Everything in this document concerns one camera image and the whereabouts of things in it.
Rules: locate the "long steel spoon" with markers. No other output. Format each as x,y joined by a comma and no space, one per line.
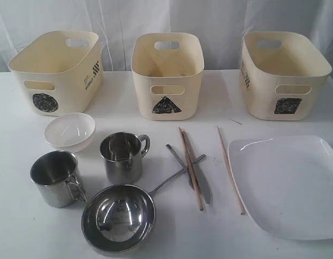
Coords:
175,175

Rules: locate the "steel mug with round handle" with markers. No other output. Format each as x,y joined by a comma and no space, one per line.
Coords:
123,153

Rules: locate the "steel table knife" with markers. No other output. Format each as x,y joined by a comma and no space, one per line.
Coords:
202,181

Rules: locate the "wooden chopstick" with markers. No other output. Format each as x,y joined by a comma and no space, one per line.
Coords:
191,171
229,170

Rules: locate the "small white bowl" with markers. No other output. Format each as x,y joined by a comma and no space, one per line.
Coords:
71,132

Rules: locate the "stainless steel bowl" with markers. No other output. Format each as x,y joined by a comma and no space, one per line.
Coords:
118,219

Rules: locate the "steel mug with wire handle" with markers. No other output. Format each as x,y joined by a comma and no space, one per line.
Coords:
57,176

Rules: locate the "cream bin with triangle mark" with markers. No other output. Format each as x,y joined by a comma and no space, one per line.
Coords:
167,73

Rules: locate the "cream bin with circle mark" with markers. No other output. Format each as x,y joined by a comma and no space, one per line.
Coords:
59,72

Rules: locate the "cream bin with square mark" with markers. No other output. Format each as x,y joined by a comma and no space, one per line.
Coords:
281,74

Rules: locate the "white square plate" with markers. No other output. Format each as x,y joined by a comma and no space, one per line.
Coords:
286,184

